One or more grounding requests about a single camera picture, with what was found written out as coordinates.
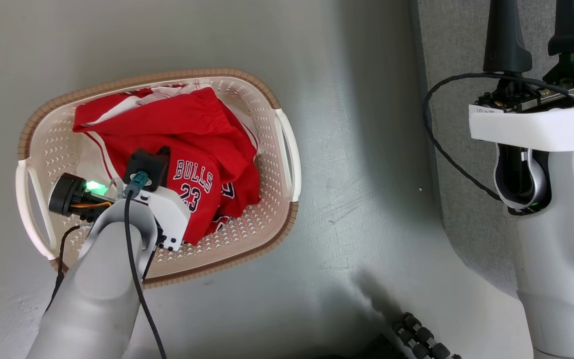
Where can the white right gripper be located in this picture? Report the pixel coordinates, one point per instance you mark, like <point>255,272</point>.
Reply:
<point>541,124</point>

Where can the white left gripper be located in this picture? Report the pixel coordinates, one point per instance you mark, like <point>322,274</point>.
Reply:
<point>170,214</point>

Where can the red Bulls basketball shorts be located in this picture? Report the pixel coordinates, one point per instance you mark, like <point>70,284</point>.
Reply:
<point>202,142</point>

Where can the red Bulls basketball jersey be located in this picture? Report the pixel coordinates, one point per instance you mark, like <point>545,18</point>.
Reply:
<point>90,164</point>

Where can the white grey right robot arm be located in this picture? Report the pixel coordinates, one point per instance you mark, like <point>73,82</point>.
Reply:
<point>561,259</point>

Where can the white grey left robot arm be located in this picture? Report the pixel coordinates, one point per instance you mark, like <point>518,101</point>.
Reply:
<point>97,279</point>

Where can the cream plastic laundry basket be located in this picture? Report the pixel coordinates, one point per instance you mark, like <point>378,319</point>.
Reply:
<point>262,209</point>

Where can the grey fabric sofa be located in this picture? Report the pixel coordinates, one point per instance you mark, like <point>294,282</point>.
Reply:
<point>459,149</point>

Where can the black roller base wheel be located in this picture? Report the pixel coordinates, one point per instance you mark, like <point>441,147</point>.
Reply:
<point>419,339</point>

